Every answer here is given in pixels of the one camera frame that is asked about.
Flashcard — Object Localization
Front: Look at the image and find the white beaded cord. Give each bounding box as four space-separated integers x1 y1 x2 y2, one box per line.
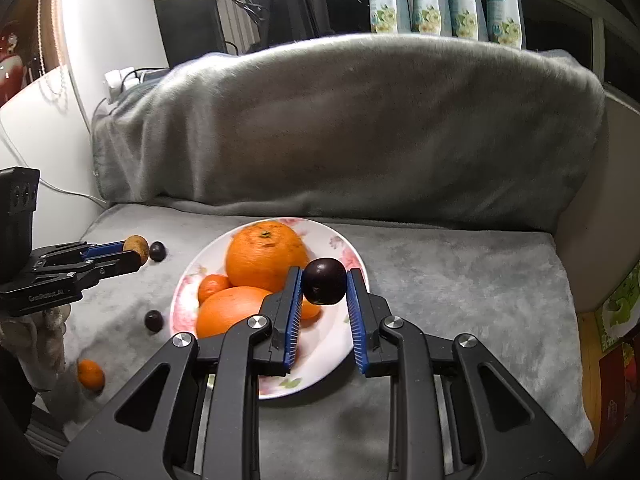
37 0 68 106

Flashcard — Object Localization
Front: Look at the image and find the red box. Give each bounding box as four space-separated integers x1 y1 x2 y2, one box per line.
595 345 640 466

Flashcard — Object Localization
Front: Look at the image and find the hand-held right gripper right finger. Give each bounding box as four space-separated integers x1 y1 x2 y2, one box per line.
347 267 587 480

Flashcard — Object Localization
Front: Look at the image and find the white power strip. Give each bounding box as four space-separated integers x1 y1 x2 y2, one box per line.
104 66 138 98

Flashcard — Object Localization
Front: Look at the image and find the white floral plate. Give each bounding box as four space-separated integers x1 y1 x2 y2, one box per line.
170 217 368 401

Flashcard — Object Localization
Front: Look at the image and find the small brown kiwi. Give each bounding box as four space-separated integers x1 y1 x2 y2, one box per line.
124 235 150 266

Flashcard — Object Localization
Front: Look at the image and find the green printed snack bag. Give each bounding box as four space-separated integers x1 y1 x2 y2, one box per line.
597 260 640 356

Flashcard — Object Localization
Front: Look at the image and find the white hanging cable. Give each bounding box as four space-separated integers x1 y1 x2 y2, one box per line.
0 120 108 206

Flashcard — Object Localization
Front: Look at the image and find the black tripod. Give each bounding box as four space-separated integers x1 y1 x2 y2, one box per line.
260 0 321 43

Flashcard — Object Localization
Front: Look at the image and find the black cable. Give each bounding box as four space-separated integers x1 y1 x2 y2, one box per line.
225 0 266 56

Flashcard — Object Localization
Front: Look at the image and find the red shiny object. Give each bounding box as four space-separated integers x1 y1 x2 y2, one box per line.
0 20 31 106

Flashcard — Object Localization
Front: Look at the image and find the white window frame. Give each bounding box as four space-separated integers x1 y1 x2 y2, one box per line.
515 0 640 93

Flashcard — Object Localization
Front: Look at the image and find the large smooth orange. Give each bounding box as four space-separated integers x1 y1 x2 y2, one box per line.
225 220 311 293

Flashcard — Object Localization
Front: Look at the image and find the large rough-skinned orange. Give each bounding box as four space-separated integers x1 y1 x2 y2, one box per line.
196 286 275 340

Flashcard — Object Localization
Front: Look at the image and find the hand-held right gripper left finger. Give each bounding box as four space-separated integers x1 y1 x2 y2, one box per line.
60 266 306 480

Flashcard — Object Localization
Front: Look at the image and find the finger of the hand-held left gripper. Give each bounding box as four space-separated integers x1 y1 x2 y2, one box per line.
22 250 144 291
31 241 127 267

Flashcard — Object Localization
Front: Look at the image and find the grey fleece blanket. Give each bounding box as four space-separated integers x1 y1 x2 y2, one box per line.
37 32 607 480

